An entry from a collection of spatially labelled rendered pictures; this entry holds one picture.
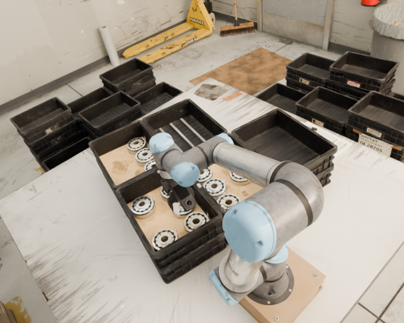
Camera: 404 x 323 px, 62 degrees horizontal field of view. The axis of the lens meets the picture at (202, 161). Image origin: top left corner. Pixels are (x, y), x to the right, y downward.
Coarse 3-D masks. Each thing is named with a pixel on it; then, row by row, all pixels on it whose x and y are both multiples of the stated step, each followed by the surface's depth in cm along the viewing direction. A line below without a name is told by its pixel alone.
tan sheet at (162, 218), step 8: (152, 192) 153; (160, 200) 149; (160, 208) 145; (168, 208) 145; (200, 208) 142; (152, 216) 143; (160, 216) 142; (168, 216) 142; (144, 224) 140; (152, 224) 140; (160, 224) 139; (168, 224) 139; (176, 224) 138; (144, 232) 137; (152, 232) 137; (176, 232) 135; (184, 232) 135
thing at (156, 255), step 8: (144, 176) 147; (128, 184) 145; (200, 192) 136; (120, 200) 139; (208, 200) 132; (128, 208) 135; (216, 208) 129; (136, 224) 128; (208, 224) 124; (192, 232) 122; (200, 232) 124; (144, 240) 122; (176, 240) 121; (184, 240) 121; (152, 248) 120; (168, 248) 119; (152, 256) 119; (160, 256) 119
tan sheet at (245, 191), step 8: (216, 168) 159; (216, 176) 155; (224, 176) 154; (232, 184) 150; (248, 184) 149; (256, 184) 148; (232, 192) 146; (240, 192) 146; (248, 192) 145; (216, 200) 145; (240, 200) 143
